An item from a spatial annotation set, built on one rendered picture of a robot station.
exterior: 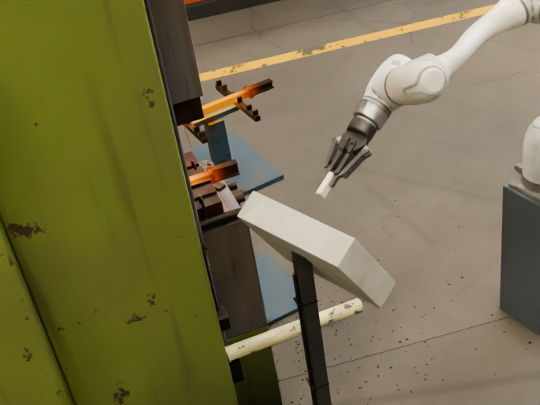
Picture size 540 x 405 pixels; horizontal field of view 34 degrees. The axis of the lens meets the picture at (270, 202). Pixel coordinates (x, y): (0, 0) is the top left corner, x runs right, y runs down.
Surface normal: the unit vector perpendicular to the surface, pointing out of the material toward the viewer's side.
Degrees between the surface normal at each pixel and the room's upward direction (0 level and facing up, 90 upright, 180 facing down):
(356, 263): 90
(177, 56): 90
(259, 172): 0
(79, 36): 90
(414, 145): 0
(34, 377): 90
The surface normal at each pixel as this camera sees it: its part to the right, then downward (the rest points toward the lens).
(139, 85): 0.35, 0.52
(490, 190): -0.14, -0.79
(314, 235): -0.46, -0.44
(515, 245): -0.83, 0.42
